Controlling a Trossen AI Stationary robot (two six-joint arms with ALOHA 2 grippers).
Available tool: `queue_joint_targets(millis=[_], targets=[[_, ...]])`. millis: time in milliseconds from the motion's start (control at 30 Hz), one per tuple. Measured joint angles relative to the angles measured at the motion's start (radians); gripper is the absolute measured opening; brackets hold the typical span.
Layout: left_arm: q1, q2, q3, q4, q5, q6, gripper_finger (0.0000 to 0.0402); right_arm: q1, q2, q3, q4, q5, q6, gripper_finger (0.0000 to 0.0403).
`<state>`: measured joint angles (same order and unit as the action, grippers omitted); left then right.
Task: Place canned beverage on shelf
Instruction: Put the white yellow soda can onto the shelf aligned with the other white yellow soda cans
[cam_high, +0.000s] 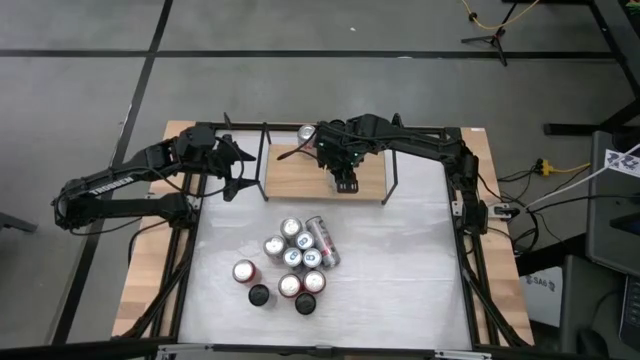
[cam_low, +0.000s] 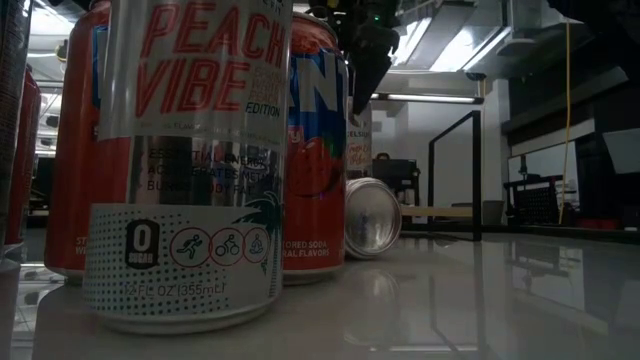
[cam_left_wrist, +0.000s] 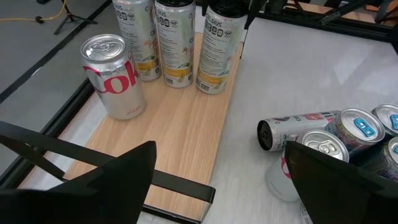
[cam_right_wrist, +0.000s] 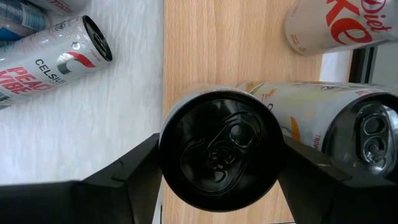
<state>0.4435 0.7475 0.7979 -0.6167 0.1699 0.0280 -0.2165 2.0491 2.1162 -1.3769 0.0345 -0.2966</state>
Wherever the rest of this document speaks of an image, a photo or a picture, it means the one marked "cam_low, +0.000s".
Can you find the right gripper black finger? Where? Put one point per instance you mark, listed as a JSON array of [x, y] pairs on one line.
[[370, 75]]

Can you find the Celsius Peach Vibe can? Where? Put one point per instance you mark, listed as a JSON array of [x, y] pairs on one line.
[[372, 220], [190, 250]]

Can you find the ceiling light tube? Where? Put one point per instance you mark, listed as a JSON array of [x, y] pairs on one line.
[[430, 98]]

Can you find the black equipment case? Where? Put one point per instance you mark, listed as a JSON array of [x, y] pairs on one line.
[[397, 175]]

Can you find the red Fanta strawberry can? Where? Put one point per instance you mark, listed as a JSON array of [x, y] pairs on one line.
[[315, 215], [75, 175], [22, 165]]

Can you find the grey plastic bin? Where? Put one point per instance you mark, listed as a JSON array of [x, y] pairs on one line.
[[494, 212]]

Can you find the white angled panel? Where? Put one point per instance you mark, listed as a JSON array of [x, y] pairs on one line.
[[625, 150]]

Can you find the red flat object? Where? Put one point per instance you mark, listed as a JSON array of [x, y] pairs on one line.
[[597, 224]]

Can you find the black metal shelf frame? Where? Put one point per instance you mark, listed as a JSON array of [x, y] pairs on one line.
[[476, 175]]

